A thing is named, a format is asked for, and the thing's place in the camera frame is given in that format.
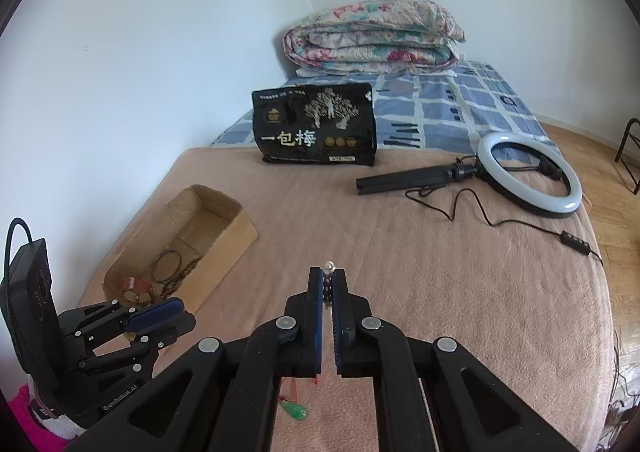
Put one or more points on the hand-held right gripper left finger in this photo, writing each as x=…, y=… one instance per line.
x=315, y=317

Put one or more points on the black printed package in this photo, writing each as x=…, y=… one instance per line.
x=310, y=131

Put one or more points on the folded floral quilt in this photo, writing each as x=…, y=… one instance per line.
x=375, y=36

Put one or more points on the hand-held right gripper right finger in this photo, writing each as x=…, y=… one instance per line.
x=338, y=332

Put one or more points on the blue checked bed sheet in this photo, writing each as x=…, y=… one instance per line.
x=425, y=96

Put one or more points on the cardboard box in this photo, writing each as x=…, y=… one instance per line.
x=225, y=237

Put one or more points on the black metal clothes rack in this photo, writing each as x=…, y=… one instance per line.
x=622, y=141

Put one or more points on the person's left forearm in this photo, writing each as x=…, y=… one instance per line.
x=20, y=424

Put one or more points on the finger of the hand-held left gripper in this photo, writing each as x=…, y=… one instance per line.
x=155, y=312
x=170, y=329

